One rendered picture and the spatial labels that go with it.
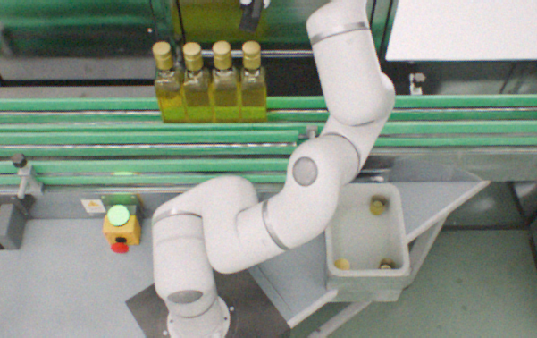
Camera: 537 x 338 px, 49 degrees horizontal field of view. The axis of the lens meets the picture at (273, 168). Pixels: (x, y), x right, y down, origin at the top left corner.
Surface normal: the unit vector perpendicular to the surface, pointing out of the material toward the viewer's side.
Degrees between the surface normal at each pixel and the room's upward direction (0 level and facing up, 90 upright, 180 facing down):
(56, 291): 0
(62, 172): 90
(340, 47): 39
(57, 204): 90
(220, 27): 90
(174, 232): 6
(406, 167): 90
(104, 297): 0
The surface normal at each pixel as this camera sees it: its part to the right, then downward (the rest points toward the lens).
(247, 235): -0.44, -0.02
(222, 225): -0.40, -0.38
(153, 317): 0.00, -0.55
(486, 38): 0.01, 0.84
